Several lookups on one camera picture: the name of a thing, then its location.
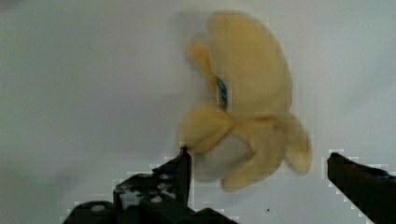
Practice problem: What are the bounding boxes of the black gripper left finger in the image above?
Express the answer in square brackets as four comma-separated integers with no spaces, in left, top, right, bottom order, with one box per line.
[64,147,237,224]

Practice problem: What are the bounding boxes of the yellow plush banana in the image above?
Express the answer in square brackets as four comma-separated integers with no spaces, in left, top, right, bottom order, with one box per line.
[177,10,313,192]

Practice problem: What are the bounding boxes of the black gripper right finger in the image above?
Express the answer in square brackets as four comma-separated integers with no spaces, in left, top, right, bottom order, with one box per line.
[326,152,396,224]

